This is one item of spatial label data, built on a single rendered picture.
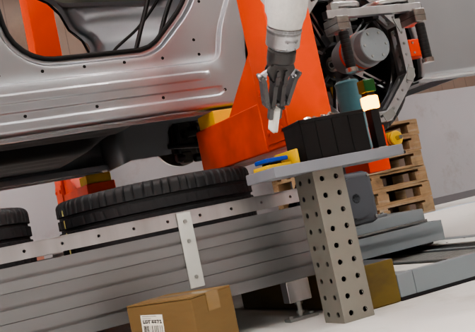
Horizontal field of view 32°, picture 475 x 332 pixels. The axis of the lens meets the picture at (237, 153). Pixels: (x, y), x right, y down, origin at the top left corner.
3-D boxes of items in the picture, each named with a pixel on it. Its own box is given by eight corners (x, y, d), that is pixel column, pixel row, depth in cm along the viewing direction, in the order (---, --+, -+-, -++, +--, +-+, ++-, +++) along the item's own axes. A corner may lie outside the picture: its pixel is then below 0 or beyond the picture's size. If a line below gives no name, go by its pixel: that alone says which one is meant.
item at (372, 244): (391, 246, 352) (386, 224, 352) (446, 241, 320) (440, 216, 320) (291, 272, 329) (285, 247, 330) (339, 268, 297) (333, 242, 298)
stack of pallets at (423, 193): (382, 218, 878) (362, 134, 885) (440, 209, 801) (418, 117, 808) (280, 242, 813) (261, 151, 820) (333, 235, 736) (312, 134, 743)
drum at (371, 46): (362, 75, 321) (355, 39, 322) (395, 61, 302) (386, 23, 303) (332, 78, 314) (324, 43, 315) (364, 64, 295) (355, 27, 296)
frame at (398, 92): (415, 118, 328) (385, -14, 332) (425, 114, 322) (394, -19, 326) (299, 138, 304) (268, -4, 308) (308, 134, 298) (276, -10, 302)
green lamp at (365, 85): (369, 93, 247) (366, 80, 247) (377, 90, 243) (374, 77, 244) (358, 95, 245) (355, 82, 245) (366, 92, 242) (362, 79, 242)
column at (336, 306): (354, 313, 236) (323, 171, 239) (374, 314, 227) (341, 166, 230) (325, 323, 232) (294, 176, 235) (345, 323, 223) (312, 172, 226)
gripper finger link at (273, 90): (282, 70, 213) (277, 71, 212) (276, 111, 218) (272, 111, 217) (274, 66, 216) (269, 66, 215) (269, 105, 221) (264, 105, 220)
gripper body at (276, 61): (275, 54, 207) (271, 87, 211) (303, 50, 211) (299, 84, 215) (260, 44, 213) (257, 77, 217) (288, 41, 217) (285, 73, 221)
